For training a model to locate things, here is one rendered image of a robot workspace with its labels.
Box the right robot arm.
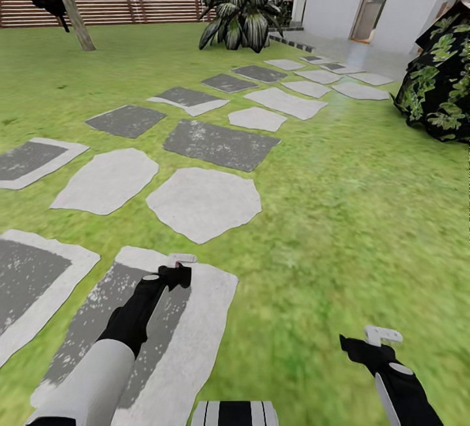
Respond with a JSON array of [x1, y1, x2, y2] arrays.
[[339, 325, 444, 426]]

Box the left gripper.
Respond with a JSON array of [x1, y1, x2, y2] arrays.
[[159, 265, 192, 287]]

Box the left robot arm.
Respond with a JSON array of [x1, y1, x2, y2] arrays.
[[25, 253, 197, 426]]

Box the robot trunk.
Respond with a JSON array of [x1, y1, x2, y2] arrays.
[[191, 401, 279, 426]]

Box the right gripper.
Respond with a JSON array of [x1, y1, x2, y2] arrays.
[[339, 334, 397, 372]]

